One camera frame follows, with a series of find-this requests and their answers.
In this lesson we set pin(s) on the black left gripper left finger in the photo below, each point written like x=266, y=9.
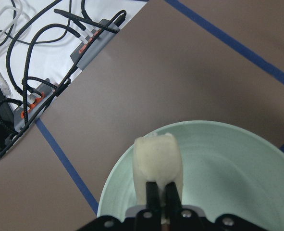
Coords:
x=153, y=207

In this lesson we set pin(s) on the white bun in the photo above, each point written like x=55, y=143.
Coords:
x=157, y=158

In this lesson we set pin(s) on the light green plate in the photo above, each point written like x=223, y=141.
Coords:
x=229, y=170

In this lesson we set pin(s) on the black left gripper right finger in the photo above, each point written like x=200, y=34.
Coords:
x=173, y=205

